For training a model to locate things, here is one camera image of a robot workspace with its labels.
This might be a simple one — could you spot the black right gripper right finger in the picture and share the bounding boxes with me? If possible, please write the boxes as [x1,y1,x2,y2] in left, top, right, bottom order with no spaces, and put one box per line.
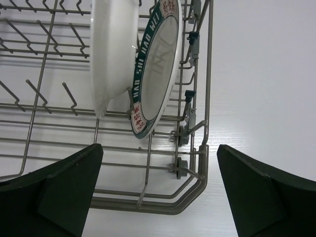
[217,144,316,237]

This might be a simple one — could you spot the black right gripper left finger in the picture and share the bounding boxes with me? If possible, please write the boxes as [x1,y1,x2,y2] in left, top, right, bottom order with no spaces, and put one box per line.
[0,144,103,237]

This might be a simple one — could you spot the white plate with green rim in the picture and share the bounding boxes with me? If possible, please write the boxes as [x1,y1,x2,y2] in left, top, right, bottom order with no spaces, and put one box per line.
[131,0,183,139]

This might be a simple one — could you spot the white deep plate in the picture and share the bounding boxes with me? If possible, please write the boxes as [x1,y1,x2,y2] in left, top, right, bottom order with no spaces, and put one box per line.
[89,0,139,119]

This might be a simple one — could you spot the metal wire dish rack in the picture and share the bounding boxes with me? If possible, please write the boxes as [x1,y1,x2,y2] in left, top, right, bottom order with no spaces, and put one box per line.
[0,0,213,215]

